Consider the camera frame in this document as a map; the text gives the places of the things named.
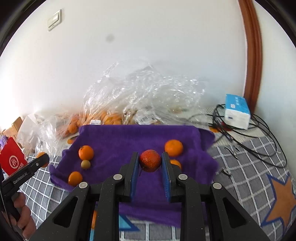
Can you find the orange mandarin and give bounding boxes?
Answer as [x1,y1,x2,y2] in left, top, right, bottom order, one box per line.
[78,145,94,161]
[170,159,182,170]
[91,210,97,230]
[36,152,49,168]

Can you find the small red blood orange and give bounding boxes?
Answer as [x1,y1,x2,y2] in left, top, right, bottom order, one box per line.
[139,149,162,172]

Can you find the large orange with stem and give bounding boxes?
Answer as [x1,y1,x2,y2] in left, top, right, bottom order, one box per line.
[165,139,184,157]

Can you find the small orange kumquat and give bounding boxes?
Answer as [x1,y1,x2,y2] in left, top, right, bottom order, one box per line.
[68,171,83,187]

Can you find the small yellow green fruit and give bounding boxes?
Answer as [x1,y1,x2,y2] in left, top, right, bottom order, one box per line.
[80,160,91,170]

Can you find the left hand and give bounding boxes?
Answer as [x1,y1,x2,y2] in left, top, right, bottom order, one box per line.
[11,192,36,240]

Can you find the red box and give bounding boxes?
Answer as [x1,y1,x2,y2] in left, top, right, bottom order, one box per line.
[0,137,28,176]

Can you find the white paper bag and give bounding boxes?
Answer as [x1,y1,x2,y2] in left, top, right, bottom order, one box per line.
[16,114,38,155]

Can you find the small clear plastic bag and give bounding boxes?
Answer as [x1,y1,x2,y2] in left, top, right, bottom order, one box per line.
[35,112,79,158]

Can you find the purple towel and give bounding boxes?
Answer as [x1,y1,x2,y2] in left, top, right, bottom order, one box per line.
[49,125,218,227]

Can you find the large clear plastic bag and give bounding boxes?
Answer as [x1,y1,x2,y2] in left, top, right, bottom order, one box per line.
[79,61,208,128]

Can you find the grey checked quilt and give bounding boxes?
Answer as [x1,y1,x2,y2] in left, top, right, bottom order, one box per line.
[21,137,295,240]

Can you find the blue white tissue pack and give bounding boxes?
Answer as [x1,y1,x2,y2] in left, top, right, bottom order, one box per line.
[224,94,251,130]

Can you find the black cables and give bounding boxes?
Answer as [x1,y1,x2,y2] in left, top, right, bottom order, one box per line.
[187,104,288,178]

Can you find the white wall switch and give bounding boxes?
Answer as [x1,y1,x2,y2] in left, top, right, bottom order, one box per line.
[47,9,62,32]

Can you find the brown wooden door frame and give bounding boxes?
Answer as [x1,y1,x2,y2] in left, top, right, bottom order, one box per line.
[238,0,262,113]

